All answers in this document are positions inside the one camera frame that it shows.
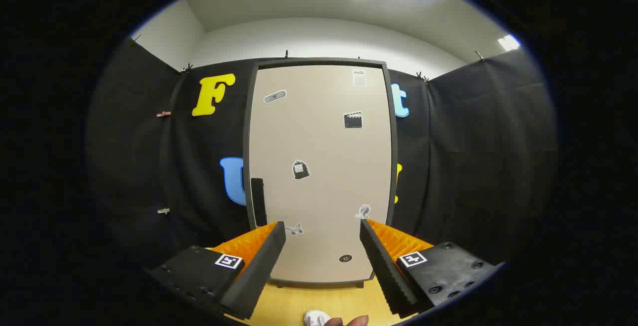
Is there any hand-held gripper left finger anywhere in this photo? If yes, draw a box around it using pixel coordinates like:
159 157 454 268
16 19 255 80
147 221 287 321

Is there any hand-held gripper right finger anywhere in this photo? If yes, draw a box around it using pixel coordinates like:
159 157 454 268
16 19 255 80
360 219 504 319

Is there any black door handle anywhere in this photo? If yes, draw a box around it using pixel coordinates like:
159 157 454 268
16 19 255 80
251 178 268 228

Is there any white shoe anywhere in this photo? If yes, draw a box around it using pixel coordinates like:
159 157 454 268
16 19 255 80
303 310 332 326

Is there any grey shoe cabinet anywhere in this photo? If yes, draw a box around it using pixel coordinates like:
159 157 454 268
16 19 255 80
243 58 399 289

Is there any beige shoe cabinet door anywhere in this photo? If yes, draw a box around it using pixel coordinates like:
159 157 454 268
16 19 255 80
249 65 393 283

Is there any black backdrop cloth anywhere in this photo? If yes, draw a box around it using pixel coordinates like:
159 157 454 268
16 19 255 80
87 37 559 277

